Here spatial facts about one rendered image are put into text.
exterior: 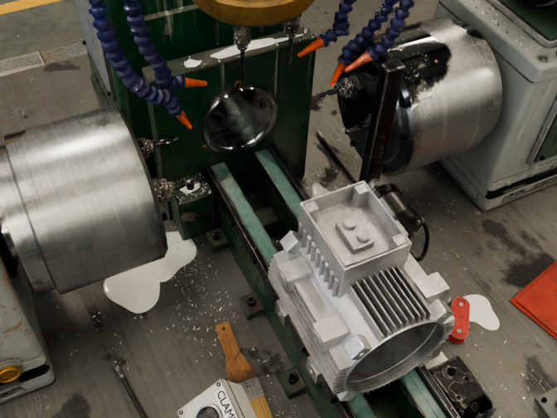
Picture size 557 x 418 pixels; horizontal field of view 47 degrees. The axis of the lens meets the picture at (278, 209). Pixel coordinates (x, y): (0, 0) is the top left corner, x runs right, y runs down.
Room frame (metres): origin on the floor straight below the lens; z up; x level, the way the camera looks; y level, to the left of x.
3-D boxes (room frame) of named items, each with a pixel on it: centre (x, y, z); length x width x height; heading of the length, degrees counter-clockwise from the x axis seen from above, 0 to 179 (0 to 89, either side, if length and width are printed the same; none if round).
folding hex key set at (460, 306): (0.59, -0.33, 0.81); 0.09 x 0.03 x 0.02; 168
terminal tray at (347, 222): (0.53, -0.10, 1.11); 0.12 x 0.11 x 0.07; 28
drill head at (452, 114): (0.93, -0.26, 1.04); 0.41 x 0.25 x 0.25; 118
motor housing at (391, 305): (0.49, -0.12, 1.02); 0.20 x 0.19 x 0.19; 28
